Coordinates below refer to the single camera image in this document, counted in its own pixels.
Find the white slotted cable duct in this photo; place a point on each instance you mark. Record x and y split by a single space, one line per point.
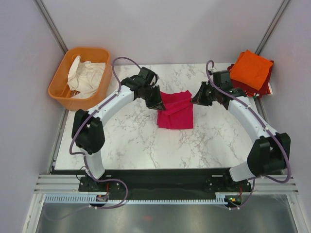
104 199

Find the white crumpled t shirt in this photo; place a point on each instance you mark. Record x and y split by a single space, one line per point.
84 78

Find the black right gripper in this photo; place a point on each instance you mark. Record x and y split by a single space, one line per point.
199 98

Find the orange plastic basket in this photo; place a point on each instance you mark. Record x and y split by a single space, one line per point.
59 89

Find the magenta pink t shirt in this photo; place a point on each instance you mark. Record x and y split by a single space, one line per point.
178 113

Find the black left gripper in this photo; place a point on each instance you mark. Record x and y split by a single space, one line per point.
157 100

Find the aluminium frame rail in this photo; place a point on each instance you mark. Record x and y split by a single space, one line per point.
68 184

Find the right corner metal post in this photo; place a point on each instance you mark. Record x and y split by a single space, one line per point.
272 26

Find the orange folded t shirt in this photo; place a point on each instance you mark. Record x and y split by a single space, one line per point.
251 70

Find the corner metal post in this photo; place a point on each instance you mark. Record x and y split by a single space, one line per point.
51 24
272 26

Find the left corner metal post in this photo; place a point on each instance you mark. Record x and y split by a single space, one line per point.
51 24

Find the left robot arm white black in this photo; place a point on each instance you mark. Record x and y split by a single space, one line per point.
88 127

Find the dark red folded t shirt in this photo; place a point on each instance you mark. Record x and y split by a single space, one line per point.
251 92

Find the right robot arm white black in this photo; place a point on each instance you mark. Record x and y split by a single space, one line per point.
269 155

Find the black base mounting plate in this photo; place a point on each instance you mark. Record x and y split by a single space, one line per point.
164 184

